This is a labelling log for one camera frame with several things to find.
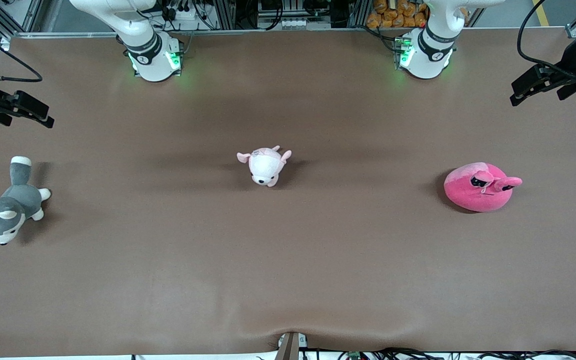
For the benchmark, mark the white power strip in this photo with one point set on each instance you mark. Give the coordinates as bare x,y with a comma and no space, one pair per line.
183,12

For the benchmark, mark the aluminium table edge rail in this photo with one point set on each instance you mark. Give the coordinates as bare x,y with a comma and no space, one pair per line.
293,31

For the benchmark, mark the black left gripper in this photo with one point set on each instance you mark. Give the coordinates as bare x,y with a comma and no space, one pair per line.
571,73

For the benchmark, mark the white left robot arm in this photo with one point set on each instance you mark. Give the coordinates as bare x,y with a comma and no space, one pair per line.
430,55

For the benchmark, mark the grey white husky plush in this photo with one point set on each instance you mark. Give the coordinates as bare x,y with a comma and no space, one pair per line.
15,202

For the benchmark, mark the orange snack pile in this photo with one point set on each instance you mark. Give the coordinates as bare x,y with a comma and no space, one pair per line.
398,14

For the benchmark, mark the pink plush toy with sunglasses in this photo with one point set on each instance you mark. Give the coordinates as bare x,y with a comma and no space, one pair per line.
473,192

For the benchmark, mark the small white pink plush dog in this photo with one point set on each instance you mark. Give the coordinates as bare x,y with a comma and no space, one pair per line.
265,170

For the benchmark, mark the white connector block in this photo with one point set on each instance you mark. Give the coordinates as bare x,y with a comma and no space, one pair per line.
298,23

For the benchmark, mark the aluminium frame post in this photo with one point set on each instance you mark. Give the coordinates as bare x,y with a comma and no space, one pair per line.
359,13
224,14

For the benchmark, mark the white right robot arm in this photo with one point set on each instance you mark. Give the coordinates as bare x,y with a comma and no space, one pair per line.
153,65

